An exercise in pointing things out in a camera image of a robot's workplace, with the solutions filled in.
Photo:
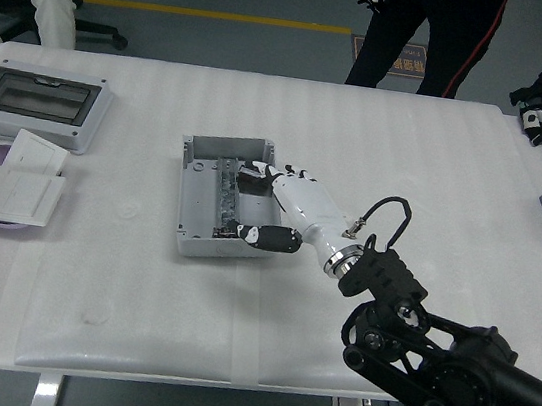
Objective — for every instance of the robot right hand white shell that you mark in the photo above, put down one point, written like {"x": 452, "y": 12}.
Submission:
{"x": 306, "y": 203}

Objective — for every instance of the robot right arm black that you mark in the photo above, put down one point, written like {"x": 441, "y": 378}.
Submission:
{"x": 382, "y": 274}

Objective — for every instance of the open grey junction box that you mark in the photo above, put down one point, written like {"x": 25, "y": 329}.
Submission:
{"x": 195, "y": 202}

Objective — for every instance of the grey distribution box dark window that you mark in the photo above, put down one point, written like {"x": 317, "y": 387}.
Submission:
{"x": 33, "y": 99}

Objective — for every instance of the brown floor sticker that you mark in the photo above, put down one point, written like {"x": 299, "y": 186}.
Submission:
{"x": 404, "y": 62}

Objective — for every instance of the standing person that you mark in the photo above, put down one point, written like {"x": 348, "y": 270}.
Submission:
{"x": 458, "y": 17}

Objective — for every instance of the white foam mat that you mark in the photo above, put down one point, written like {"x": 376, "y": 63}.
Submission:
{"x": 137, "y": 295}

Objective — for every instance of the white table leg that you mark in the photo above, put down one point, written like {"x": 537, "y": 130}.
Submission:
{"x": 47, "y": 396}

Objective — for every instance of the metal mounting rail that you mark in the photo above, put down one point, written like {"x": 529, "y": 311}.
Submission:
{"x": 224, "y": 206}

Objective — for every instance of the white switch plate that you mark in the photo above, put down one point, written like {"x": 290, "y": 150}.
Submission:
{"x": 36, "y": 152}

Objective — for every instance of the white switch panel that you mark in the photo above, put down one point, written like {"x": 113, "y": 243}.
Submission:
{"x": 24, "y": 196}

